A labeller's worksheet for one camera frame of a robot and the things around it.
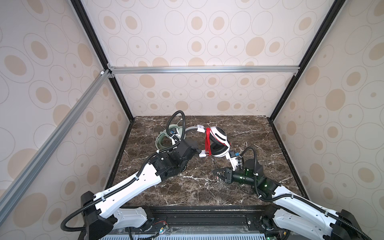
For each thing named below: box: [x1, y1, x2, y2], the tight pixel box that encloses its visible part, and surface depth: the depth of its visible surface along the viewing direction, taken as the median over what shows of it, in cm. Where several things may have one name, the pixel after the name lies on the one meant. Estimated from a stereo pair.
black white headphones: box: [185, 125, 231, 158], surface depth 67 cm
